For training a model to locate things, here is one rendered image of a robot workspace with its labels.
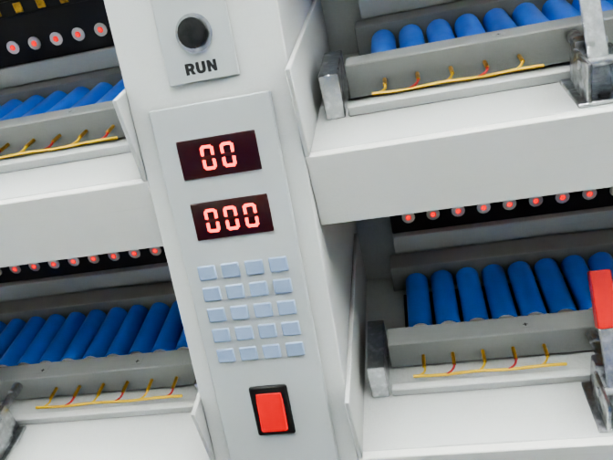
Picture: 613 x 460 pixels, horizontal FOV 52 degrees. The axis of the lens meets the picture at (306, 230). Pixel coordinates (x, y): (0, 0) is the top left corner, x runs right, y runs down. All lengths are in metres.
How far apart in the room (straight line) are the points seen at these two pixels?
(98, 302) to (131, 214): 0.23
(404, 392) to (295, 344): 0.10
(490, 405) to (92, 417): 0.29
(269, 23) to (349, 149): 0.08
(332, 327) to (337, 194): 0.08
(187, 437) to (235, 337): 0.11
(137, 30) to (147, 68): 0.02
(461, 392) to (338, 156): 0.19
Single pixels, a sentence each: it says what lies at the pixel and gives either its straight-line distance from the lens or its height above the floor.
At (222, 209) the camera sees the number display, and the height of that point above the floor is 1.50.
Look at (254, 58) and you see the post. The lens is 0.35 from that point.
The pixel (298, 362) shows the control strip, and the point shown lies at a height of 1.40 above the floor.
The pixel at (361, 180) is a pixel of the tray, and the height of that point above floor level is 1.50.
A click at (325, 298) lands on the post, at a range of 0.37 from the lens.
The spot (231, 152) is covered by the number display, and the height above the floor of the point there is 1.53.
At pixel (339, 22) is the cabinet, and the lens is 0.54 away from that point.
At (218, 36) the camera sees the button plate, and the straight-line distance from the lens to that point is 0.35.
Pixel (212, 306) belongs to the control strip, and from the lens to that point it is 0.38.
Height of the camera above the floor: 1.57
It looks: 15 degrees down
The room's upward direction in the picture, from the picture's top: 10 degrees counter-clockwise
